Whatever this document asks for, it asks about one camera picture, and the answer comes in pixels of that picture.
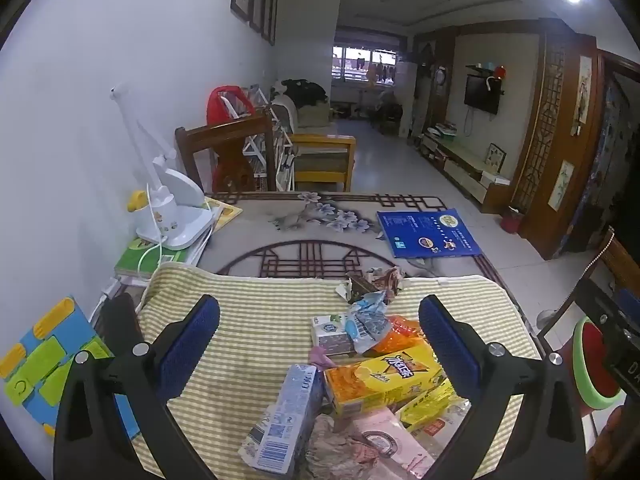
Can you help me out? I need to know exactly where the white desk lamp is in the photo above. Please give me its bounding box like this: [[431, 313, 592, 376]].
[[111, 85, 216, 251]]

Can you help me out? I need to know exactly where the paper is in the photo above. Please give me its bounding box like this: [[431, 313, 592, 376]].
[[300, 412, 396, 480]]

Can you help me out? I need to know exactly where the yellow book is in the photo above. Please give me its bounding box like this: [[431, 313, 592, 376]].
[[202, 195, 244, 233]]

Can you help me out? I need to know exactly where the beige sofa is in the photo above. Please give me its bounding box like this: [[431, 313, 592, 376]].
[[272, 95, 331, 128]]

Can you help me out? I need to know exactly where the orange wrapper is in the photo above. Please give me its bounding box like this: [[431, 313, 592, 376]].
[[372, 315, 426, 356]]

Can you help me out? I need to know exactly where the television cabinet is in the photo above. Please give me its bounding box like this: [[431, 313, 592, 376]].
[[417, 132, 513, 213]]

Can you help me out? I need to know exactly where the yellow snack box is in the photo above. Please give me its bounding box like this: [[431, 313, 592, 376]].
[[322, 342, 443, 418]]

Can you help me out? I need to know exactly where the carved wooden chair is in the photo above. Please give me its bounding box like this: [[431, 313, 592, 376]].
[[537, 227, 640, 361]]

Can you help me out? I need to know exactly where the blue white wrapper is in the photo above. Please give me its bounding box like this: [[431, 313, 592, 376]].
[[345, 292, 393, 356]]

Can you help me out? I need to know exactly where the wooden lattice partition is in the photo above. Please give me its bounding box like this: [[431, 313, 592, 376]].
[[510, 30, 601, 261]]

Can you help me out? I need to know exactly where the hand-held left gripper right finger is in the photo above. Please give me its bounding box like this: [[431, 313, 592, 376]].
[[417, 294, 588, 480]]

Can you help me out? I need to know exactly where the colourful foam board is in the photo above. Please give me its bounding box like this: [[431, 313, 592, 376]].
[[0, 296, 142, 441]]

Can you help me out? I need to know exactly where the pink packet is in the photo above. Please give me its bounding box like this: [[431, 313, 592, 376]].
[[347, 406, 437, 480]]

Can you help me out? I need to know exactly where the flat blue box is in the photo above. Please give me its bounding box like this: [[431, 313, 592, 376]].
[[376, 208, 483, 259]]

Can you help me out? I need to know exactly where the hanging scroll picture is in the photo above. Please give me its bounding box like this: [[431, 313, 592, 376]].
[[572, 56, 593, 136], [548, 160, 575, 211]]

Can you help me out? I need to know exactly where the floral printed table cover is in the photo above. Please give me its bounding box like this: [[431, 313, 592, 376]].
[[197, 191, 523, 311]]

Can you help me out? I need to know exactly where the small white milk carton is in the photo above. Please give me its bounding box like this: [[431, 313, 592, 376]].
[[310, 312, 361, 358]]

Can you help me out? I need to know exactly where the wall television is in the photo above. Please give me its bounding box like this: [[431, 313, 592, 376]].
[[464, 74, 501, 116]]

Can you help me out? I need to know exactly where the brown carton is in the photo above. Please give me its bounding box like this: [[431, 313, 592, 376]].
[[336, 267, 406, 306]]

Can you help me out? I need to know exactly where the dark clothes pile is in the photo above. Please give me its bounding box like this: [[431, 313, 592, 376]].
[[280, 78, 328, 107]]

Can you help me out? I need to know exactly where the green book stack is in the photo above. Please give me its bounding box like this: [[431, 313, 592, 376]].
[[114, 232, 211, 281]]

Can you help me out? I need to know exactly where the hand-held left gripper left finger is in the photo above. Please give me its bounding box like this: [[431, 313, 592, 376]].
[[52, 294, 223, 480]]

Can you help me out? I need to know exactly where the yellow striped cloth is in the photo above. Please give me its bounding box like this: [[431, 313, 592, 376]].
[[135, 262, 551, 480]]

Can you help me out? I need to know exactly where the tall blue white carton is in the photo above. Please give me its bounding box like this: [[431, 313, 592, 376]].
[[237, 364, 325, 477]]

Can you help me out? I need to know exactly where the small red trash can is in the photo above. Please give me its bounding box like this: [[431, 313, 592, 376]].
[[501, 206, 526, 234]]

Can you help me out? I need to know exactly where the red bin green rim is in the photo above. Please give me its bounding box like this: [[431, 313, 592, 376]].
[[570, 316, 628, 411]]

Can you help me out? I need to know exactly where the dark wooden chair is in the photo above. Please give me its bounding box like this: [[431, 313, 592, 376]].
[[175, 114, 278, 196]]

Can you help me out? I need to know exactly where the white magazine rack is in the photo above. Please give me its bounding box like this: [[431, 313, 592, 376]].
[[235, 85, 296, 192]]

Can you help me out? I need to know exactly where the window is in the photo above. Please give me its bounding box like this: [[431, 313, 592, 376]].
[[331, 45, 401, 86]]

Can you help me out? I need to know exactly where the light wooden armchair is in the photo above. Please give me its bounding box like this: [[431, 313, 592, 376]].
[[287, 132, 357, 193]]

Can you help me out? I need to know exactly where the red bag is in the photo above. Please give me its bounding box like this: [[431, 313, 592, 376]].
[[207, 85, 256, 191]]

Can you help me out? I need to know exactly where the pink wrapper scrap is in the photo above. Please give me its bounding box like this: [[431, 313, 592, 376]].
[[307, 345, 336, 371]]

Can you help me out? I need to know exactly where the yellow packet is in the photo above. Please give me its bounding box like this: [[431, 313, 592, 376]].
[[397, 377, 471, 433]]

